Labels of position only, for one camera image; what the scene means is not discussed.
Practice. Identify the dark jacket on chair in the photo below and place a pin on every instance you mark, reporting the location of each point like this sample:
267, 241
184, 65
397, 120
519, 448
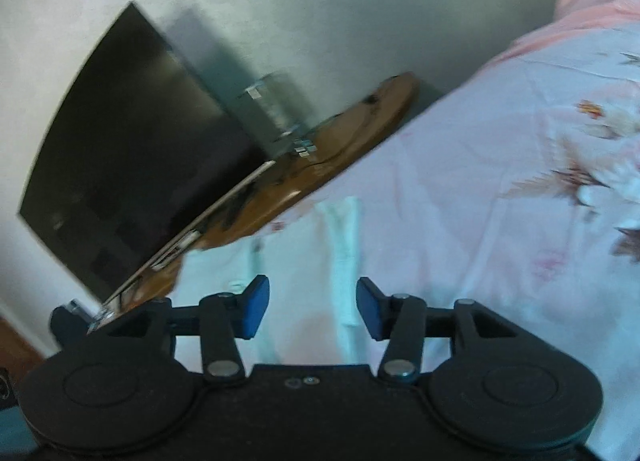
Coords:
69, 323

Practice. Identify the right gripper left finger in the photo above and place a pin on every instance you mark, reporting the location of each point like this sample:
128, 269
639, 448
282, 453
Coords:
127, 382

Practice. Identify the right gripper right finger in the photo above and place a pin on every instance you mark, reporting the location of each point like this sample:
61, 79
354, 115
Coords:
485, 378

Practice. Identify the pink floral bed sheet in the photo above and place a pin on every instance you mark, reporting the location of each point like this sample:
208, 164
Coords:
521, 190

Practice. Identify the silver set-top box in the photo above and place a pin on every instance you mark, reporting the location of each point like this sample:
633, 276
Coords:
180, 246

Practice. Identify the white knitted garment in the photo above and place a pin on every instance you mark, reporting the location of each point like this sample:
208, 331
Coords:
312, 261

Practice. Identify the brown wooden tv console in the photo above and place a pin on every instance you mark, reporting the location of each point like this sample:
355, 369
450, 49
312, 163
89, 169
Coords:
341, 140

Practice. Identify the large curved black television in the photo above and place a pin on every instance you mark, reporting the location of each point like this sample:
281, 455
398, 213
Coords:
138, 151

